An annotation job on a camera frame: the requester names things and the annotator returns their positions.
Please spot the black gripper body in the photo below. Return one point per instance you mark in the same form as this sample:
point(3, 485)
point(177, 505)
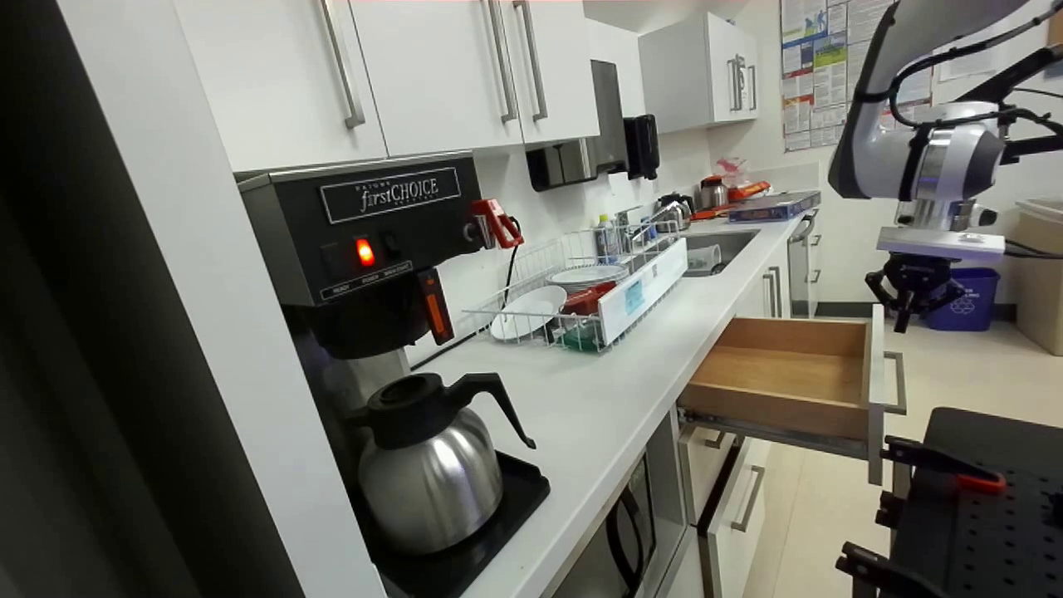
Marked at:
point(926, 281)

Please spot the white drawer with wooden inside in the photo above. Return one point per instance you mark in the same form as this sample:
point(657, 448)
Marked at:
point(785, 377)

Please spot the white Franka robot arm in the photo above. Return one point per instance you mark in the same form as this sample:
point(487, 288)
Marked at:
point(941, 155)

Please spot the white middle drawer front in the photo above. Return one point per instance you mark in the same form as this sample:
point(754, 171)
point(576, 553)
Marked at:
point(709, 466)

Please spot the white bottom drawer front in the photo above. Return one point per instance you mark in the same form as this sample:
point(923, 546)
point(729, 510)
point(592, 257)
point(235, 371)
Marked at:
point(734, 533)

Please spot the blue recycling bin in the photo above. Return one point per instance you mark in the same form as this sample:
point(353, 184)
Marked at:
point(964, 301)

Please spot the beige trash bin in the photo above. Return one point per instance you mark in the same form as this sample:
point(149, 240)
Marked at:
point(1045, 277)

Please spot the blue flat tray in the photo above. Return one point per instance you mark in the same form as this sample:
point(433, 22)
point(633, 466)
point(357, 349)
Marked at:
point(776, 207)

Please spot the orange packet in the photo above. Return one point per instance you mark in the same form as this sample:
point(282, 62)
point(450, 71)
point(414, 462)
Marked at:
point(747, 192)

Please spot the steel sink basin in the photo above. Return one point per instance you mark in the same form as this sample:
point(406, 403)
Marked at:
point(718, 251)

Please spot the black perforated robot table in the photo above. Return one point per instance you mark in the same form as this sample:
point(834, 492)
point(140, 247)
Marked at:
point(998, 519)

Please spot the white dish rack blue label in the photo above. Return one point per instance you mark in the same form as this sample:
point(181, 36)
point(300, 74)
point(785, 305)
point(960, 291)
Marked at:
point(634, 292)

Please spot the black soap dispenser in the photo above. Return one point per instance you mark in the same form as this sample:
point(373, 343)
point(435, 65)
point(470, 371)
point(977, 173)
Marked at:
point(641, 146)

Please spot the blue dish soap bottle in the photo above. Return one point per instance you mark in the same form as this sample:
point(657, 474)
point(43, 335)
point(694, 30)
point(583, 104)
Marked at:
point(605, 240)

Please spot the red item in rack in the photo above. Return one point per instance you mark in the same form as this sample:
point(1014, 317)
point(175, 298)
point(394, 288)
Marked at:
point(588, 298)

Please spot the white bowl in rack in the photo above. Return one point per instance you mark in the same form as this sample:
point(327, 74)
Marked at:
point(586, 277)

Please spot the grey paper towel dispenser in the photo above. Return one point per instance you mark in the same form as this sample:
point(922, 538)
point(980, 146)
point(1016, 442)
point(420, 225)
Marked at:
point(605, 110)

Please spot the white plate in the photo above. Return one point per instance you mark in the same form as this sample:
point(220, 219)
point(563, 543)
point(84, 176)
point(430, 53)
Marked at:
point(530, 314)

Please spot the built-in microwave oven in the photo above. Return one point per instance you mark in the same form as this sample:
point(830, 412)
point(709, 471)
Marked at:
point(620, 533)

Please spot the steel coffee carafe black lid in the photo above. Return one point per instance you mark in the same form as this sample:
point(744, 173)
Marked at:
point(433, 485)

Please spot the black steel coffee maker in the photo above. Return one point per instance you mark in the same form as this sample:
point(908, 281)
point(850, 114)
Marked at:
point(353, 244)

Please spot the refrigerator with dark side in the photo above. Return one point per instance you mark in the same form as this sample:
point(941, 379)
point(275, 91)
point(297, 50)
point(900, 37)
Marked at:
point(68, 335)

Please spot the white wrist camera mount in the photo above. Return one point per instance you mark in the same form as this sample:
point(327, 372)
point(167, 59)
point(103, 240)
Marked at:
point(941, 247)

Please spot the black camera on stand arm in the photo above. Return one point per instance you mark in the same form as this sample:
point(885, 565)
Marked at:
point(1035, 67)

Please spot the small white wall cabinet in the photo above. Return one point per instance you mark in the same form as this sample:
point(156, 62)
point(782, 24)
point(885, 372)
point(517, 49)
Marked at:
point(699, 71)

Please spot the white wall cabinet door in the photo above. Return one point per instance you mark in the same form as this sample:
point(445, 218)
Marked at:
point(433, 67)
point(565, 67)
point(266, 78)

